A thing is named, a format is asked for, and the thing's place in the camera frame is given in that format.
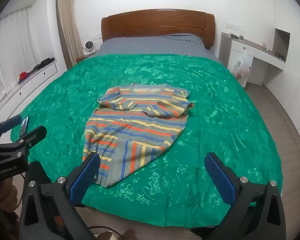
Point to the person's left hand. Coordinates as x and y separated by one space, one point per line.
8 198

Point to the grey striped bed sheet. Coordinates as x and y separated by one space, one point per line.
152 46

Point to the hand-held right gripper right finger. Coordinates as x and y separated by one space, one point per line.
220 177

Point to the striped knit sweater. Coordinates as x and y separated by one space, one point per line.
135 125

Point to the green floral blanket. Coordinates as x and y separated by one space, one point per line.
215 105

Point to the black clothes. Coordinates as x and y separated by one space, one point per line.
43 63

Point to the red cloth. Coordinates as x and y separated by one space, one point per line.
23 75

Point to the white desk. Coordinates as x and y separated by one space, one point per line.
242 46

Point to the white drawer cabinet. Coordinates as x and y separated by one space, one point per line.
42 76

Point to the wooden nightstand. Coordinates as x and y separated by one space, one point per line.
82 58

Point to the white sheer curtain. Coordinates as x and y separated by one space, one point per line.
12 45

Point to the white wardrobe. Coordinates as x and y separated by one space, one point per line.
295 92

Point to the white plastic bag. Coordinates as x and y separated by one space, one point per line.
241 67

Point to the wooden headboard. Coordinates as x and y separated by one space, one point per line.
157 22

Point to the clear bottle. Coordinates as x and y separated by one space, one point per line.
241 35

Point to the beige curtain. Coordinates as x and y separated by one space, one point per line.
67 25

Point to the small black desk item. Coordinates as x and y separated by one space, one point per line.
233 36

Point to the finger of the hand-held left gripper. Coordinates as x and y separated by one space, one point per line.
32 135
11 122

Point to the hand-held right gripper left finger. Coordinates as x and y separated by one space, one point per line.
86 175

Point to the dark flat desk item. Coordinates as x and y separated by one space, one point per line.
279 55

